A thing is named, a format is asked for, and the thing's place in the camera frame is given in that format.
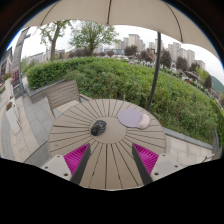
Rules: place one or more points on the thin-crowned leaning tree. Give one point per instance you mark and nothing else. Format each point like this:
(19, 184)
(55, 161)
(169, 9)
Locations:
(53, 33)

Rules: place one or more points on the white flower planter box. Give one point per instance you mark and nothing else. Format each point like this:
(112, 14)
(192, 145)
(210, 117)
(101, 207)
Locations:
(12, 118)

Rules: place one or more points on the round-crowned green tree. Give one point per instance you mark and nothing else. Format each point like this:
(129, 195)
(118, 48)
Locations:
(91, 35)

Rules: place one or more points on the lilac mouse pad with wrist rest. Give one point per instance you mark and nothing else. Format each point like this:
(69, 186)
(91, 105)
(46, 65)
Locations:
(130, 117)

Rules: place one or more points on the green hedge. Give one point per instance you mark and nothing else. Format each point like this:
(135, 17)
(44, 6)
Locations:
(116, 80)

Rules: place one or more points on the beige patio umbrella with pole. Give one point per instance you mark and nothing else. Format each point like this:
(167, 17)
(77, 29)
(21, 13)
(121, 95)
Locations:
(133, 13)

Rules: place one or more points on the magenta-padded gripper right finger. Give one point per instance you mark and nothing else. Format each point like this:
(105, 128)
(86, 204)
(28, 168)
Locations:
(146, 159)

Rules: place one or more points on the black computer mouse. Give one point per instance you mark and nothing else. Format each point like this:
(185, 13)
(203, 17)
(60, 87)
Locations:
(98, 128)

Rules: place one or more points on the grey slatted outdoor chair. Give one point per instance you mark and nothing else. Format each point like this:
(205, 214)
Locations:
(62, 94)

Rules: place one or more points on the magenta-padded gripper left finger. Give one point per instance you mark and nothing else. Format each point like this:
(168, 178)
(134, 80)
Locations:
(76, 159)

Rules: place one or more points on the distant high-rise buildings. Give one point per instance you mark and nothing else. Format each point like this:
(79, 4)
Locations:
(133, 41)

